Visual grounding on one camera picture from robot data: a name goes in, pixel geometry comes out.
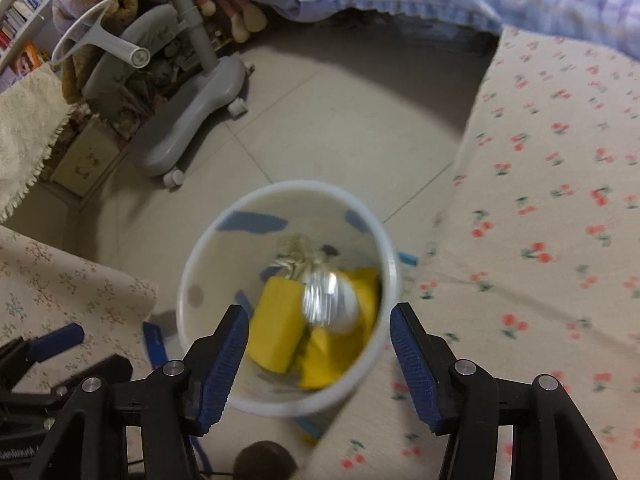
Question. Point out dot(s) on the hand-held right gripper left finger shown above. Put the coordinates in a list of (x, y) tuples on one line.
[(225, 365)]

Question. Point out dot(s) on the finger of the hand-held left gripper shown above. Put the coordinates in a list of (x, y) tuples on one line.
[(107, 370), (55, 341)]

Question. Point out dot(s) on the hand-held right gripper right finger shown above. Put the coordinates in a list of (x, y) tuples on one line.
[(415, 360)]

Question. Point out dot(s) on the small yellow snack wrapper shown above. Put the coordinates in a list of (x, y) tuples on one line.
[(275, 325)]

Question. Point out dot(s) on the large yellow snack wrapper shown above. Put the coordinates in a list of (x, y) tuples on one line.
[(330, 360)]

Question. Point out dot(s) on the white plastic yogurt bottle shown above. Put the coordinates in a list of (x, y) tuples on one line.
[(345, 310)]

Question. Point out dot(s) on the white paper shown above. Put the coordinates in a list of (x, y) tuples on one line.
[(295, 255)]

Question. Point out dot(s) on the white bin with blue tape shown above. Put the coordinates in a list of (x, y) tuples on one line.
[(310, 192)]

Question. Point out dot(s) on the floral print cloth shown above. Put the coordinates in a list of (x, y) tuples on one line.
[(75, 285)]

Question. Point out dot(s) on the dark round object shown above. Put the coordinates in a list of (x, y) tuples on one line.
[(265, 462)]

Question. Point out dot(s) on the cardboard box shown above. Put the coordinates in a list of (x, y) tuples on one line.
[(85, 160)]

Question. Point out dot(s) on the beige fringed towel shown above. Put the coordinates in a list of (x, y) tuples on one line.
[(20, 130)]

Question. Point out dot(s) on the grey rolling chair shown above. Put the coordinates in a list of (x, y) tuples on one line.
[(190, 120)]

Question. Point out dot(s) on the white bookshelf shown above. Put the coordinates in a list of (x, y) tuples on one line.
[(42, 14)]

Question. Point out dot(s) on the row of books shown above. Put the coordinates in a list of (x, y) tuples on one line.
[(15, 15)]

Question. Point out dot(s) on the pink plush toy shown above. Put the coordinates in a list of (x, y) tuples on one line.
[(240, 15)]

